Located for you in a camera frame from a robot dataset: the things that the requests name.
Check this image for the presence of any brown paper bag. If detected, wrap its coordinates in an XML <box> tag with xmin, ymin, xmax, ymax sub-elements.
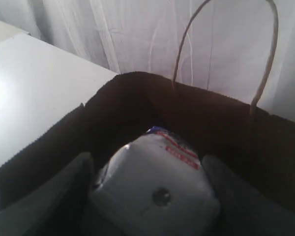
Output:
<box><xmin>0</xmin><ymin>0</ymin><xmax>295</xmax><ymax>236</ymax></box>

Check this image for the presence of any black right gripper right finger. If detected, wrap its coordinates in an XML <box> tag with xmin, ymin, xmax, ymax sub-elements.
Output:
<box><xmin>202</xmin><ymin>155</ymin><xmax>295</xmax><ymax>236</ymax></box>

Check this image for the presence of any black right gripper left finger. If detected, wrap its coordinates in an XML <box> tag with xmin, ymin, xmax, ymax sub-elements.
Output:
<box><xmin>0</xmin><ymin>153</ymin><xmax>94</xmax><ymax>236</ymax></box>

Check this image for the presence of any white blue milk carton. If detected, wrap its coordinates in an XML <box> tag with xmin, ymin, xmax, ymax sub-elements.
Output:
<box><xmin>90</xmin><ymin>126</ymin><xmax>220</xmax><ymax>236</ymax></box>

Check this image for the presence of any white curtain backdrop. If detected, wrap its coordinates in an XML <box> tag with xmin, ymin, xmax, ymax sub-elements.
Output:
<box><xmin>0</xmin><ymin>0</ymin><xmax>295</xmax><ymax>123</ymax></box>

